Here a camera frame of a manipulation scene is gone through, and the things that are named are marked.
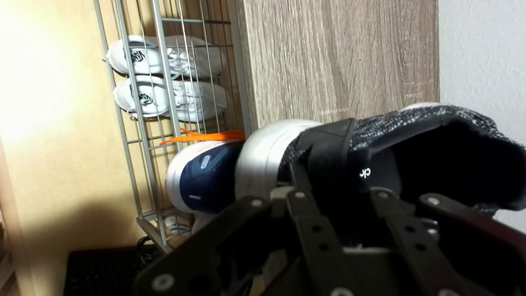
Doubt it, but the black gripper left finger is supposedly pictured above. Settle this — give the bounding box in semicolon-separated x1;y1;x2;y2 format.
133;188;351;296

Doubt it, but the white sneaker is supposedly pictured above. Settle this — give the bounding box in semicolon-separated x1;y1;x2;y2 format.
111;75;228;124
105;33;226;79

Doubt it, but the black shoe white sole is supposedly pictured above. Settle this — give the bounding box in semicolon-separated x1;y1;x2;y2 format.
235;104;526;218

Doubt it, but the orange strap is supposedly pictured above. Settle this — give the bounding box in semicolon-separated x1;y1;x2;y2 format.
157;130;245;149

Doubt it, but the grey metal shoe rack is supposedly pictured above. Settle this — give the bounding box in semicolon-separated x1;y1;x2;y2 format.
92;0;440;254

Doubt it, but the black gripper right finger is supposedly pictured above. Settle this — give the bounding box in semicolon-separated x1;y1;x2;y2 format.
369;188;526;296

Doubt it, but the black keyboard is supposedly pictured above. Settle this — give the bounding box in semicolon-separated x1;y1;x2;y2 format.
64;241;166;296

